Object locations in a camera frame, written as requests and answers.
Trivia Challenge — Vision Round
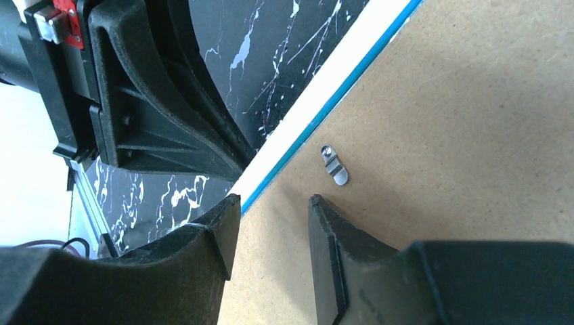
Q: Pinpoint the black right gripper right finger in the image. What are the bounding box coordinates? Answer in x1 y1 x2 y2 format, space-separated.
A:
309 194 573 324

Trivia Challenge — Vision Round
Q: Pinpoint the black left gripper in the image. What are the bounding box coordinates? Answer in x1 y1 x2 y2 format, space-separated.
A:
1 1 244 181

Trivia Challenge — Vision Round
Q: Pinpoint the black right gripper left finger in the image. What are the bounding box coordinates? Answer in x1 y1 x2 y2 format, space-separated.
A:
1 194 241 324

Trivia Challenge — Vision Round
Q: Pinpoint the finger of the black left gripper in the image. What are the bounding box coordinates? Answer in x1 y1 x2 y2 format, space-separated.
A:
145 0 255 167

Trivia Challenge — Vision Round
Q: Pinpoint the blue wooden picture frame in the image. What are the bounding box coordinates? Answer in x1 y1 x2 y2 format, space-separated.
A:
230 1 421 214

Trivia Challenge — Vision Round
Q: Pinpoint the brown cardboard backing board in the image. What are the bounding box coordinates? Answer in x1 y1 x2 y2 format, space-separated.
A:
219 1 573 324

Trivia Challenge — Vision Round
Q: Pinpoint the silver metal turn clip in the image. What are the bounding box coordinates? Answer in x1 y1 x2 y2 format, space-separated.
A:
321 144 349 186

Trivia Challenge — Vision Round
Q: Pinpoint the aluminium front mounting rail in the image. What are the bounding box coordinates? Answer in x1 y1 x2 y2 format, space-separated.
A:
68 160 119 259

